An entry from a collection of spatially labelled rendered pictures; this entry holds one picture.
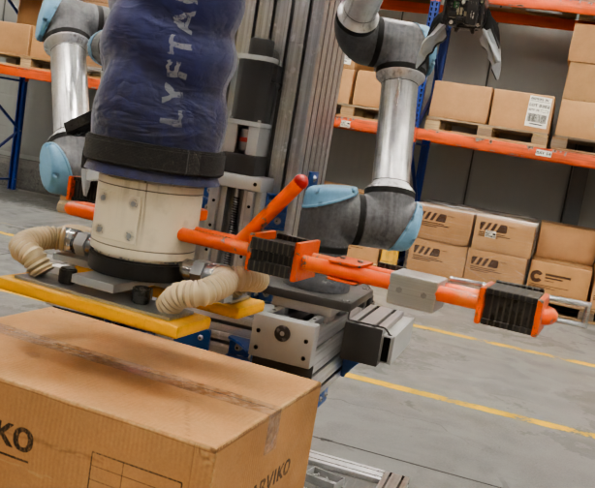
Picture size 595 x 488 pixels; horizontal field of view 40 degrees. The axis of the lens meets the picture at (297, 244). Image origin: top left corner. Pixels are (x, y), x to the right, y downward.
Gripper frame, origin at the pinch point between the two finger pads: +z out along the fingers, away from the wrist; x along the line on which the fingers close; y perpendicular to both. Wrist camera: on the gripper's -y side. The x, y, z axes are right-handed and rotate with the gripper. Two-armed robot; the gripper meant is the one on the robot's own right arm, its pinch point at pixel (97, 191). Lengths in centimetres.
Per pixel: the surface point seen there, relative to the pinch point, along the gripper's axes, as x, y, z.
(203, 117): -30, 40, -18
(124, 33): -37, 28, -29
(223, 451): -44, 58, 26
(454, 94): 680, -87, -83
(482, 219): 679, -37, 35
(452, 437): 259, 40, 118
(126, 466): -47, 45, 31
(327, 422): 227, -15, 118
